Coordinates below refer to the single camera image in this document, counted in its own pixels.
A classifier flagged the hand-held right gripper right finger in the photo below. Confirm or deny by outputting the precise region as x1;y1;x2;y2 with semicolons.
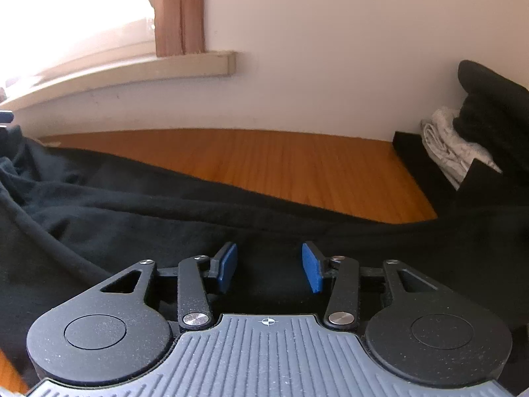
304;243;439;332

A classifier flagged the folded black garment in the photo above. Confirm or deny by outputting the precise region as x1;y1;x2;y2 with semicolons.
452;60;529;174

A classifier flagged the flat black cloth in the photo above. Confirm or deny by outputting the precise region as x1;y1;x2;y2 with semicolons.
392;131;459;220

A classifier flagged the black garment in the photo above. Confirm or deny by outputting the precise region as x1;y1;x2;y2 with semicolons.
0;126;529;385
452;60;529;174

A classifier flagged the wooden window trim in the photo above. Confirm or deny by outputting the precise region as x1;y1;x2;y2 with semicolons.
154;0;206;57

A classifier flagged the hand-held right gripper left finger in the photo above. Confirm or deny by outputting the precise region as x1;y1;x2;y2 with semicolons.
99;242;238;332

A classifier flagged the beige window sill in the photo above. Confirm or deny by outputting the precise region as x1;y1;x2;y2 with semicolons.
0;51;237;113

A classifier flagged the white patterned cloth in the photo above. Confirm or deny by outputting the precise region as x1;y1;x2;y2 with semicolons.
421;107;504;192

